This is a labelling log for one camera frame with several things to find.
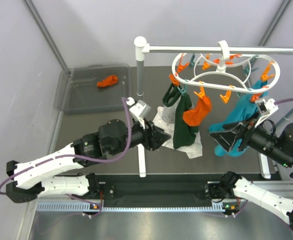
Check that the yellow-orange clip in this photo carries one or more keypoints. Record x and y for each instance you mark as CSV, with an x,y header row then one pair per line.
x,y
201,94
226,97

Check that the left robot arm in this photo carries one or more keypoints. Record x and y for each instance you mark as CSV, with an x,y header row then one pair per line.
x,y
44,176

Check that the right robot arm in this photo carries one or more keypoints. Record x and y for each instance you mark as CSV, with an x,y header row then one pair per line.
x,y
233,185

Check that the white round clip hanger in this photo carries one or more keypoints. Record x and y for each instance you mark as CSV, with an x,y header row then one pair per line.
x,y
222,57

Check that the teal clip holding sock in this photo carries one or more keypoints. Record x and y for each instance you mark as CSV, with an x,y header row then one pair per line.
x,y
183,89

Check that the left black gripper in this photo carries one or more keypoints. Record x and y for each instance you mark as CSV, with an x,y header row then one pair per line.
x,y
154,137

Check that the white printed sock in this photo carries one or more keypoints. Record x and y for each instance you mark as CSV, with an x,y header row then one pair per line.
x,y
193,151

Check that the grey plastic bin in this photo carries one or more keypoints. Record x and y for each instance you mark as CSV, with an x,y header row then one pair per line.
x,y
77,93

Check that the orange sock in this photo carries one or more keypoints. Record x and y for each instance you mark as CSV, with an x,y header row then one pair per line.
x,y
108,81
195,116

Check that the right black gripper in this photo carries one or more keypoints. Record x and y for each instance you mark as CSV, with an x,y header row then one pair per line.
x,y
227,139

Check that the teal sock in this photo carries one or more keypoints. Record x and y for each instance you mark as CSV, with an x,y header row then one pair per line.
x,y
243,110

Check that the orange clip holding socks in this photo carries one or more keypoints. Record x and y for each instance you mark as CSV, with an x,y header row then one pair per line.
x,y
174,81

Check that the white drying rack stand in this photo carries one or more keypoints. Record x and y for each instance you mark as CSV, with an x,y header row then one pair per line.
x,y
142,48

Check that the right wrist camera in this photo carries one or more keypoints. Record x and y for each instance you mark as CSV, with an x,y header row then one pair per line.
x,y
266,108

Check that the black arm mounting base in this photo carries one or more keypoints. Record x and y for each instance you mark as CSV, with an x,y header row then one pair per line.
x,y
155,190

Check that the dark green sock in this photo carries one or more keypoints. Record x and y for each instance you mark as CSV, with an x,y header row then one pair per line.
x,y
175,104

